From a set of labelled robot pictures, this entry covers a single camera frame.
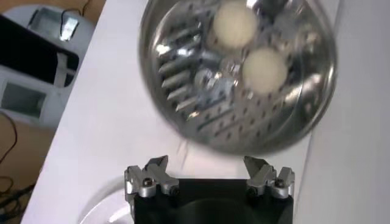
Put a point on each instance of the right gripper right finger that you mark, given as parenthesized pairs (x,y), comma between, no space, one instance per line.
(274,182)

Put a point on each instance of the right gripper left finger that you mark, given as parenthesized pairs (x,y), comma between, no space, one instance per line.
(143,182)

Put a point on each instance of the white steamed baozi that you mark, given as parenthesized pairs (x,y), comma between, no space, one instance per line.
(234,24)
(264,70)

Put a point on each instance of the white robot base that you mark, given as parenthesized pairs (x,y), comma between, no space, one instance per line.
(55,100)

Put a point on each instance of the perforated steel steamer basket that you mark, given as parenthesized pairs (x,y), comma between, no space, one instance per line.
(213,115)

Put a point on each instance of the white round plate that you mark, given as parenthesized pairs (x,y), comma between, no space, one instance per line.
(106,210)

